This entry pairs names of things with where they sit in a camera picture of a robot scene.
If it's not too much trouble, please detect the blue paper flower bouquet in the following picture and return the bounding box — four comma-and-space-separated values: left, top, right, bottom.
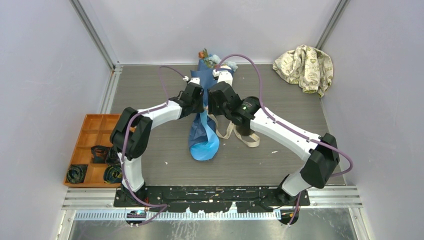
188, 49, 221, 161

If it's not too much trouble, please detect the beige ribbon bow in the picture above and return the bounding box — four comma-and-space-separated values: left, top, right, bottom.
214, 121, 261, 148

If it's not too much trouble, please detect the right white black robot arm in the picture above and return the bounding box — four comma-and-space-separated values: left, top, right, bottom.
207, 82, 340, 206

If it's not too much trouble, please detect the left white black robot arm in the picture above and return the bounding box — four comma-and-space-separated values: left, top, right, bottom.
110, 82, 204, 207

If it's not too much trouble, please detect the black cylindrical vase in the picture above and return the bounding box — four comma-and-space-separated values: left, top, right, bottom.
235, 122, 254, 136

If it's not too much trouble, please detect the cream patterned cloth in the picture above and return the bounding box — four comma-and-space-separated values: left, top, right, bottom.
272, 45, 334, 98

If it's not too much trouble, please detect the orange compartment tray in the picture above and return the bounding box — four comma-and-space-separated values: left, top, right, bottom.
63, 114, 120, 188

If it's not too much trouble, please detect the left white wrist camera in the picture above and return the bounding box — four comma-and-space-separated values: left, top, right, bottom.
182, 76, 201, 85

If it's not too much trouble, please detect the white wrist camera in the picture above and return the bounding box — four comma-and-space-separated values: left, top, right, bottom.
182, 76, 201, 85
212, 68, 233, 86

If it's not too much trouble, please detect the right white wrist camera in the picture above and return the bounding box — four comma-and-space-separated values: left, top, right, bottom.
212, 68, 233, 86

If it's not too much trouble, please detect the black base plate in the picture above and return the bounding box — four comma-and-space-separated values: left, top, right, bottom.
113, 185, 311, 214

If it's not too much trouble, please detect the rolled dark strap middle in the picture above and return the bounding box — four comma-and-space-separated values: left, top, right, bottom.
90, 145, 121, 166

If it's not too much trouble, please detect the rolled dark strap front-right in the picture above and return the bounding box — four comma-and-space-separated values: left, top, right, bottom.
103, 164, 123, 185

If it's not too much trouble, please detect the rolled dark strap front-left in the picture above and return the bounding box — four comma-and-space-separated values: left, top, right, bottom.
65, 164, 89, 185

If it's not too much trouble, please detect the aluminium frame rail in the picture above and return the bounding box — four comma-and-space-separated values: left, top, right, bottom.
62, 185, 363, 225

